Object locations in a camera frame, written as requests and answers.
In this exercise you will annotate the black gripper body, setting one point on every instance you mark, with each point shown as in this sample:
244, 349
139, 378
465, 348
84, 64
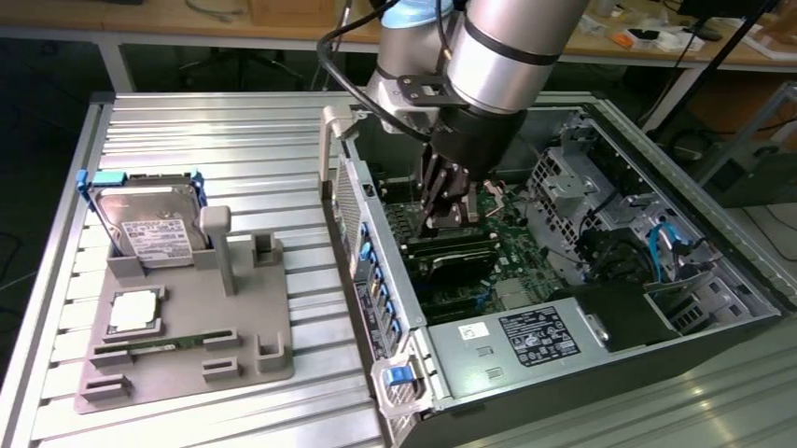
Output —
482, 140

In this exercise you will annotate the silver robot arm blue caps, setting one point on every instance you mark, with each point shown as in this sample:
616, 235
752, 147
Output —
498, 60

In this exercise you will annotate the metal socket cover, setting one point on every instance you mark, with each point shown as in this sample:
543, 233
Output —
494, 190

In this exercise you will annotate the open black PC case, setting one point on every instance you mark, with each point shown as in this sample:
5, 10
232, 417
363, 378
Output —
561, 126

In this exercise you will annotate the perforated silver drive cage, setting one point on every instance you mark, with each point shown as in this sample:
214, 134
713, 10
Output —
566, 186

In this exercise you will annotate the green motherboard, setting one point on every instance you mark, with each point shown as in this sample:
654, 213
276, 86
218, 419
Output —
529, 268

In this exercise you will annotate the silver chipset heatsink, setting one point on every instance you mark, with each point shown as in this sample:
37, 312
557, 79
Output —
515, 294

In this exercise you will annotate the white plastic tray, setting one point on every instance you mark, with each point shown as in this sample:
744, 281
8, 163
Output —
669, 41

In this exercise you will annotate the grey power supply unit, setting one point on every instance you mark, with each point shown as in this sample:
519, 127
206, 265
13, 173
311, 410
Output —
473, 368

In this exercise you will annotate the blue case latch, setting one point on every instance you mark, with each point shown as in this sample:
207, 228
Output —
398, 375

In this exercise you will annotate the brown cardboard box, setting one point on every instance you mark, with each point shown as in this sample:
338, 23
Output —
292, 11

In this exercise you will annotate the black office chair base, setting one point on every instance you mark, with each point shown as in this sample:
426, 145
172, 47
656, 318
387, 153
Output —
243, 58

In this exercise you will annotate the black slanted stand pole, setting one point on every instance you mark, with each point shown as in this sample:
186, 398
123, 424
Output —
720, 53

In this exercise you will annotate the silver disk bay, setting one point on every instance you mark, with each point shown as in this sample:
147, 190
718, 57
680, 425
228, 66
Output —
690, 308

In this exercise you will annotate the dark grey cabinet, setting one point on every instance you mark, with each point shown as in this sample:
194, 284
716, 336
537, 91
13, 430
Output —
760, 182

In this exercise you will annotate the hard disk with blue rails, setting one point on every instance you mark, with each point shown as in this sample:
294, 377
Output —
150, 219

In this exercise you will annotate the black monitor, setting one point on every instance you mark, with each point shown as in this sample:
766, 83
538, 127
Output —
728, 7

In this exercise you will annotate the green RAM stick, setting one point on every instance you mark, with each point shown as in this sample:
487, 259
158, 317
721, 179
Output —
168, 345

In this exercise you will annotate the silver CPU chip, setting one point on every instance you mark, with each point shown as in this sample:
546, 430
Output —
134, 312

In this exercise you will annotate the grey plastic parts rack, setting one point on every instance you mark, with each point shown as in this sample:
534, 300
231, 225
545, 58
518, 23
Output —
187, 373

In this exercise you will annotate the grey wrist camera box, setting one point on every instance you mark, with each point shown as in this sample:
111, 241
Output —
411, 112

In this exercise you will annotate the black plastic air duct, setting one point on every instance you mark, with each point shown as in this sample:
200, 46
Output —
622, 317

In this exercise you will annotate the wooden desk white frame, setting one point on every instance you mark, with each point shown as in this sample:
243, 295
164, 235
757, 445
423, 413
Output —
62, 18

